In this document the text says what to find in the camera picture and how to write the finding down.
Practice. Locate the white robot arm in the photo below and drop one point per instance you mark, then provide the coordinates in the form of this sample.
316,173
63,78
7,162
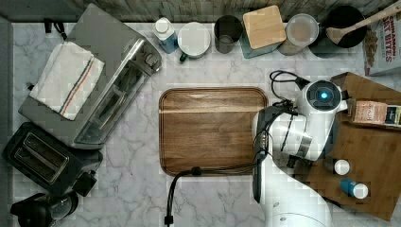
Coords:
302,133

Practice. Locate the dark wooden cutting board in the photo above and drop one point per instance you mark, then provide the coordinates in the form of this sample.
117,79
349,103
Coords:
207,127

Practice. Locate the white lidded mug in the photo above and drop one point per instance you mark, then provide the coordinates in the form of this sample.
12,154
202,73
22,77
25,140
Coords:
194,39

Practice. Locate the silver toaster oven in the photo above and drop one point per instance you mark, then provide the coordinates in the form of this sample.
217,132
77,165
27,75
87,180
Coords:
130,59

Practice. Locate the grey metal cup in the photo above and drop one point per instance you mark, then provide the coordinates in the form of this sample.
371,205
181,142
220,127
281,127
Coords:
228,29

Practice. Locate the white blue plastic bottle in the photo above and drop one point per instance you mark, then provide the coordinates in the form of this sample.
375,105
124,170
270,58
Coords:
166,35

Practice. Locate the teal canister with bamboo lid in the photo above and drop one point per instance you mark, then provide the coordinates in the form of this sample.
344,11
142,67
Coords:
264,31

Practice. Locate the clear container with white lid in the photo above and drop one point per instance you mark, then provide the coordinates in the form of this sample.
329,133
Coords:
302,30

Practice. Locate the striped white dish towel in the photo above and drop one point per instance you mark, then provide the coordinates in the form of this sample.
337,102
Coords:
69,77

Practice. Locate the black pepper shaker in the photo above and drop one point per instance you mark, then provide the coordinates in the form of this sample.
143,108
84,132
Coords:
336,166

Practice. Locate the black toaster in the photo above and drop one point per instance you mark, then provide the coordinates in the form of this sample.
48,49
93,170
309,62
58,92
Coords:
50,163

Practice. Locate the wooden spoon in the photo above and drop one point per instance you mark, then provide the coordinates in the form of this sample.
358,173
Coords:
336,34

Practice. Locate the brown tea packets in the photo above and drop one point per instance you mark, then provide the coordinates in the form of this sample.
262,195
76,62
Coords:
370,112

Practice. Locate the blue salt shaker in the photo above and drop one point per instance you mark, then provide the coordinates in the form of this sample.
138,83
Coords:
354,189

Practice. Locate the black coffee grinder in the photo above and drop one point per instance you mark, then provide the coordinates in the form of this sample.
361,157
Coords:
44,210

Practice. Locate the colourful tea packets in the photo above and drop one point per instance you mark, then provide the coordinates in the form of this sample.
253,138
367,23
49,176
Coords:
393,115

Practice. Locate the cereal box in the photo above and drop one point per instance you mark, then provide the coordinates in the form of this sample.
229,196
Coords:
382,47

